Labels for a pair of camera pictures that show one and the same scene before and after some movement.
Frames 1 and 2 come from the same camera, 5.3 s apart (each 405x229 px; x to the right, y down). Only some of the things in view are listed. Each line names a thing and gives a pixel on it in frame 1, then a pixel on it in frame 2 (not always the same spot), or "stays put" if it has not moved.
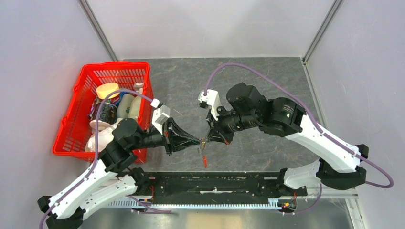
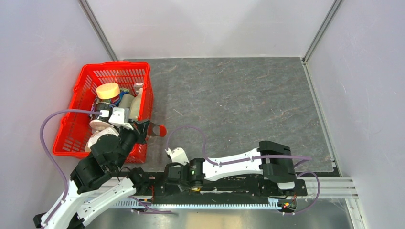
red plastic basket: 71,138 stays put
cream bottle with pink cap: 135,106 stays put
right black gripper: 217,132 -> 183,186
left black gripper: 175,138 -> 140,130
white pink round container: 105,136 stays put
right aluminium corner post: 321,30 stays put
